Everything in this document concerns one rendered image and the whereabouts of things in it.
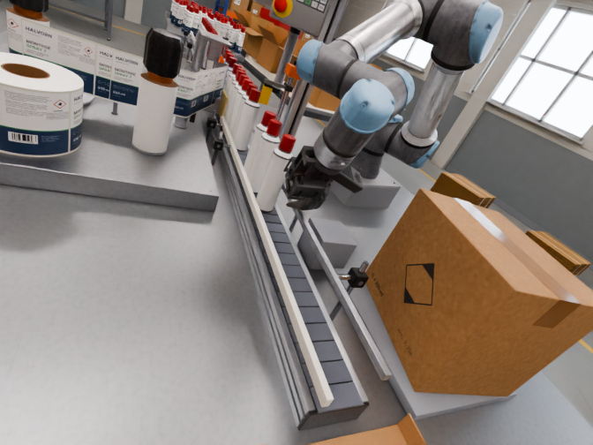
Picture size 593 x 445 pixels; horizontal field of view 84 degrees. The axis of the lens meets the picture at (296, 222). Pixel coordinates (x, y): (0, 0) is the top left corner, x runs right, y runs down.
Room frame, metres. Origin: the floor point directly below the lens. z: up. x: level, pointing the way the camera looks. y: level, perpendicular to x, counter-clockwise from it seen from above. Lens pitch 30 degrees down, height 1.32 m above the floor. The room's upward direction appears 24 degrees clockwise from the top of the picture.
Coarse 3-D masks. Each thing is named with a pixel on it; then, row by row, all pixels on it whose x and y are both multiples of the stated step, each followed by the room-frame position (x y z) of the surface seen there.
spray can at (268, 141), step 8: (272, 120) 0.83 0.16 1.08; (272, 128) 0.82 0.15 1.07; (280, 128) 0.83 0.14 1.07; (264, 136) 0.81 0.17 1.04; (272, 136) 0.82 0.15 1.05; (264, 144) 0.81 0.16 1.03; (272, 144) 0.81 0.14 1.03; (256, 152) 0.82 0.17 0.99; (264, 152) 0.81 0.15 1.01; (272, 152) 0.82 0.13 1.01; (256, 160) 0.81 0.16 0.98; (264, 160) 0.81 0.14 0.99; (256, 168) 0.81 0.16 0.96; (264, 168) 0.81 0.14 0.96; (248, 176) 0.82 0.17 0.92; (256, 176) 0.81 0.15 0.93; (256, 184) 0.81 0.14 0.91; (256, 192) 0.81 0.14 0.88
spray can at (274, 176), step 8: (288, 136) 0.76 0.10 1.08; (280, 144) 0.76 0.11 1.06; (288, 144) 0.75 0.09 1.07; (280, 152) 0.75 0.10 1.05; (288, 152) 0.75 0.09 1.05; (272, 160) 0.75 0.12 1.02; (280, 160) 0.74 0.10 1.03; (288, 160) 0.75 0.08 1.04; (272, 168) 0.74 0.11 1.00; (280, 168) 0.74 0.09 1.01; (264, 176) 0.76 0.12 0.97; (272, 176) 0.74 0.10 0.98; (280, 176) 0.74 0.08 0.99; (264, 184) 0.74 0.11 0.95; (272, 184) 0.74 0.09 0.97; (280, 184) 0.75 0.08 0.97; (264, 192) 0.74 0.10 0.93; (272, 192) 0.74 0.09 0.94; (264, 200) 0.74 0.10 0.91; (272, 200) 0.75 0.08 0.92; (264, 208) 0.74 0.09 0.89; (272, 208) 0.76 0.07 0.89
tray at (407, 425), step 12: (408, 420) 0.36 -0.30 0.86; (372, 432) 0.33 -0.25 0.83; (384, 432) 0.34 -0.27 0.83; (396, 432) 0.35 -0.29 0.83; (408, 432) 0.35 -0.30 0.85; (264, 444) 0.23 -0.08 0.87; (312, 444) 0.27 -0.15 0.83; (324, 444) 0.28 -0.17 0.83; (336, 444) 0.29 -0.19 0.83; (348, 444) 0.30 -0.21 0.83; (360, 444) 0.30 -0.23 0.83; (372, 444) 0.31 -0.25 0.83; (384, 444) 0.32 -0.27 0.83; (396, 444) 0.33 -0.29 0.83; (408, 444) 0.34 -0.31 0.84; (420, 444) 0.33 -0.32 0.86
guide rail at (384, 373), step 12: (300, 216) 0.65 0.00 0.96; (312, 240) 0.58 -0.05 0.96; (324, 252) 0.56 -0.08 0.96; (324, 264) 0.53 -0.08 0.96; (336, 276) 0.50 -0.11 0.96; (336, 288) 0.47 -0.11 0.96; (348, 300) 0.45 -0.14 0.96; (348, 312) 0.43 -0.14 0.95; (360, 324) 0.41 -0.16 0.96; (360, 336) 0.39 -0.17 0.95; (372, 348) 0.37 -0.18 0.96; (372, 360) 0.36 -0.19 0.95; (384, 360) 0.36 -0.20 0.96; (384, 372) 0.34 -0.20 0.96
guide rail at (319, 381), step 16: (224, 128) 1.11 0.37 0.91; (240, 160) 0.90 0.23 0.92; (240, 176) 0.83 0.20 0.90; (256, 208) 0.68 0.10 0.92; (272, 256) 0.54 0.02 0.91; (288, 288) 0.47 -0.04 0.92; (288, 304) 0.44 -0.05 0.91; (304, 336) 0.38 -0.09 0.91; (304, 352) 0.36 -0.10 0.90; (320, 368) 0.33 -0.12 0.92; (320, 384) 0.31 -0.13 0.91; (320, 400) 0.30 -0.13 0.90
